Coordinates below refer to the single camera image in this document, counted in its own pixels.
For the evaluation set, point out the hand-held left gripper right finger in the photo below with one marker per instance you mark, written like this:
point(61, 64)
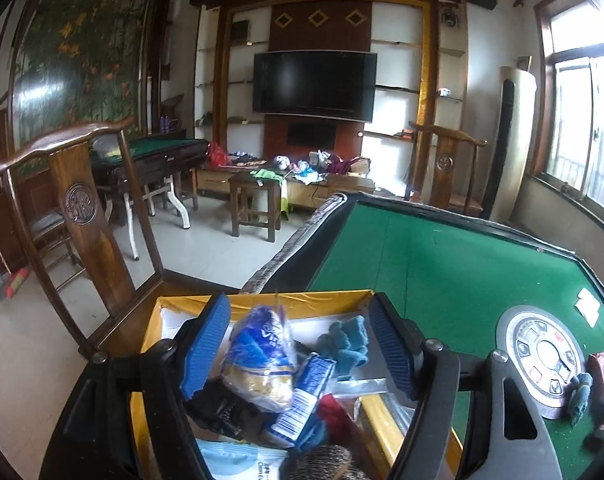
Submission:
point(387, 345)

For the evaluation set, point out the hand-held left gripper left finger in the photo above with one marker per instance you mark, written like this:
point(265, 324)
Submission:
point(207, 345)

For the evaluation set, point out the blue knit sock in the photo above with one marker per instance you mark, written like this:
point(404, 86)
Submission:
point(347, 340)
point(579, 390)

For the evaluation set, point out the blue floral tissue packet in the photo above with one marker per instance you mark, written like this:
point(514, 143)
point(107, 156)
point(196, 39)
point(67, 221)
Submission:
point(262, 360)

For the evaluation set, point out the yellow box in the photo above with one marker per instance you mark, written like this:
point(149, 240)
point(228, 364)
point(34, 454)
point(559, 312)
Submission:
point(307, 300)

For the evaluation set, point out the white blue-banded tissue packet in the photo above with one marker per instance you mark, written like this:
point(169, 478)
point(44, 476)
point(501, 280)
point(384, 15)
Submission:
point(302, 400)

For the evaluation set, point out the light blue wipes packet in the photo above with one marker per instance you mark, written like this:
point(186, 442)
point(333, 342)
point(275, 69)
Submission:
point(237, 462)

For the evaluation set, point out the grey woolly item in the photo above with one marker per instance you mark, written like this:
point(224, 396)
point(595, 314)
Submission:
point(322, 462)

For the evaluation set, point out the clear plastic packet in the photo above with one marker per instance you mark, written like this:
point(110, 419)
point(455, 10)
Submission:
point(362, 385)

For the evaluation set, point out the wooden stool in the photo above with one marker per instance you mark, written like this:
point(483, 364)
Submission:
point(254, 200)

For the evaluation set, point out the round table centre disc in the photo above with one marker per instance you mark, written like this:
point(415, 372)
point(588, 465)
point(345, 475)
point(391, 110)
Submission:
point(542, 360)

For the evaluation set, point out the low wooden television cabinet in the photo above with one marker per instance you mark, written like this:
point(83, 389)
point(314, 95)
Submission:
point(322, 192)

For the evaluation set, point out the carved wooden chair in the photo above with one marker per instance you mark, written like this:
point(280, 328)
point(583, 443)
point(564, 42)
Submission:
point(92, 210)
point(447, 160)

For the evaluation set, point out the green cloth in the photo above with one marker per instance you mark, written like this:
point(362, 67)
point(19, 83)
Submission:
point(264, 174)

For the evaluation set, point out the maroon bag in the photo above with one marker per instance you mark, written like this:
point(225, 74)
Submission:
point(342, 165)

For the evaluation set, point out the red plastic bag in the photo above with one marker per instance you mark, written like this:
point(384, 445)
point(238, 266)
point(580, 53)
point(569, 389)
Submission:
point(217, 155)

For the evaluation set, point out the white paper sheet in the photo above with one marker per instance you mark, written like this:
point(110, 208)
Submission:
point(588, 305)

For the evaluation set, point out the floor-standing air conditioner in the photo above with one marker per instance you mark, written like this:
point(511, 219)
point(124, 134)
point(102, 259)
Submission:
point(517, 135)

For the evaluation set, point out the black television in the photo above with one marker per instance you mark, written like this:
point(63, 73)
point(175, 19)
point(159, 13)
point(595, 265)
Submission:
point(314, 82)

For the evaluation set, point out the window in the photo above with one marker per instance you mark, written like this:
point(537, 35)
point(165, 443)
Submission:
point(582, 125)

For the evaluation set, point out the small black wall panel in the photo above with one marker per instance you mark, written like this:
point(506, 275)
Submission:
point(312, 135)

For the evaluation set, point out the floral wall painting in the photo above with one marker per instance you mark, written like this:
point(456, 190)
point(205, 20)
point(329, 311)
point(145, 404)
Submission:
point(77, 60)

